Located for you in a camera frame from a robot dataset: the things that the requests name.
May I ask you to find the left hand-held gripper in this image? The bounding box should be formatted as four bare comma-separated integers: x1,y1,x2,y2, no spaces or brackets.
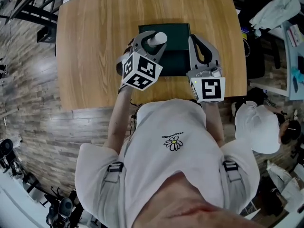
115,30,168,91

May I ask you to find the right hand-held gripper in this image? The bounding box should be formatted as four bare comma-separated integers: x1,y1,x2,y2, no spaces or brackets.
186,34,226,104

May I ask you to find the small white cylinder item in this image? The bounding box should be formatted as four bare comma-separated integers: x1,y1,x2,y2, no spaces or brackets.
147,31,168,48

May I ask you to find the dark green box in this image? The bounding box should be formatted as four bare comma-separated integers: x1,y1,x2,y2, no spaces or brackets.
138,23,192,77

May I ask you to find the person's left forearm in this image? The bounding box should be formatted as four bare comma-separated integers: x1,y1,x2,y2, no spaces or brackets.
104,85,134,154

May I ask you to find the person's right forearm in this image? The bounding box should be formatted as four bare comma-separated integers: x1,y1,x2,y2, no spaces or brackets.
203,102,226,147

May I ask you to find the black chair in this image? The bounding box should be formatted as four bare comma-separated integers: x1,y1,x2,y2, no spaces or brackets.
242,31,267,81

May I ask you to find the pale green garment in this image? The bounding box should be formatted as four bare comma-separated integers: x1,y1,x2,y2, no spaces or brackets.
248,0,302,31

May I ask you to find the light blue side table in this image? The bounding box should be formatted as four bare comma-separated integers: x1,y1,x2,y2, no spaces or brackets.
282,20,304,101

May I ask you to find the pink and white carton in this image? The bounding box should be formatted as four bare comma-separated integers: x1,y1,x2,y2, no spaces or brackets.
286,24,302,48

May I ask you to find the person's white flower-print shirt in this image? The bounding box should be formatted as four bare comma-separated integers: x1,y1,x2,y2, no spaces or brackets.
74,98,261,228

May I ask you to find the black metal railing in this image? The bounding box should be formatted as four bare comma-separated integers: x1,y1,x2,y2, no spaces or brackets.
0,0,80,26

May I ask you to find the person's chin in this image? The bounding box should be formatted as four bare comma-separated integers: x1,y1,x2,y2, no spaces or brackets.
132,174,268,228

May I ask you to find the black tripod equipment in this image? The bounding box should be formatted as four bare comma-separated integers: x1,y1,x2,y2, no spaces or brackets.
45,188,84,228

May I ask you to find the black cable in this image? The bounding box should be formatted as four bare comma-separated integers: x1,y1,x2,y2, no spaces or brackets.
129,99,143,134

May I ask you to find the grey harness strap with buckle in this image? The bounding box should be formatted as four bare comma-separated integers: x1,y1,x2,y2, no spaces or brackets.
104,161,125,184
222,160,243,183

